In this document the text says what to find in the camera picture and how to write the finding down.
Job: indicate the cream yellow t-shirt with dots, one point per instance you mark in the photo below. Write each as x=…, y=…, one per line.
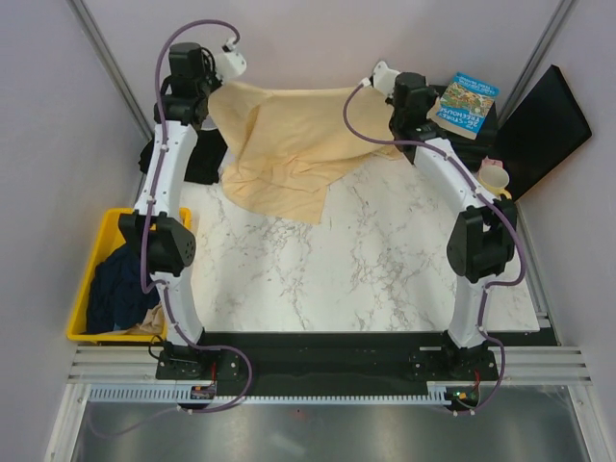
x=289, y=146

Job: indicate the black box with knobs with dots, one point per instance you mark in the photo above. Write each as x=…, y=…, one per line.
x=470, y=152

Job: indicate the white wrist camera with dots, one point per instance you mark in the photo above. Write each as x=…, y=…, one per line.
x=382, y=79
x=230, y=65

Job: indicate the small pink box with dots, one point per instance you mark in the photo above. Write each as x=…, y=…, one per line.
x=489, y=162

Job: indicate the yellow ceramic mug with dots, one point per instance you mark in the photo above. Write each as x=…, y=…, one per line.
x=494, y=179

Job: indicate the yellow plastic bin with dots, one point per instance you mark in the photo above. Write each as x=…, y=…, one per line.
x=108, y=239

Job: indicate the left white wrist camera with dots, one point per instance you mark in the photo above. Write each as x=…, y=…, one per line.
x=230, y=65

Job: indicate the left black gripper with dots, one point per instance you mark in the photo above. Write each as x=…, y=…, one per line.
x=211, y=69

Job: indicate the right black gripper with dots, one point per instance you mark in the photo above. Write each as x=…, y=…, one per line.
x=388, y=101

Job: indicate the colourful treehouse book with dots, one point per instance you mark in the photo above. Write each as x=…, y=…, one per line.
x=464, y=106

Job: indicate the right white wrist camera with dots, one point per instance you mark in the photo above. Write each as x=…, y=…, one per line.
x=382, y=79

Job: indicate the white slotted cable duct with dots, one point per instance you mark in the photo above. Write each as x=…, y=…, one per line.
x=133, y=393

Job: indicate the black flat panel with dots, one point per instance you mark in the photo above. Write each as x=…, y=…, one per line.
x=546, y=128

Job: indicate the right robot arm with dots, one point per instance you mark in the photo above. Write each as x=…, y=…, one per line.
x=482, y=240

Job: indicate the folded black t-shirt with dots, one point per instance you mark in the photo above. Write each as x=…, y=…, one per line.
x=204, y=162

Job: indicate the navy blue t-shirt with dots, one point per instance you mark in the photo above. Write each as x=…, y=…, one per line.
x=116, y=300

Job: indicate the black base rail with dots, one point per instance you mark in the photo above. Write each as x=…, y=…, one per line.
x=325, y=365

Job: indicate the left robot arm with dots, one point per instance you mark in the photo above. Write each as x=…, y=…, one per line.
x=154, y=230

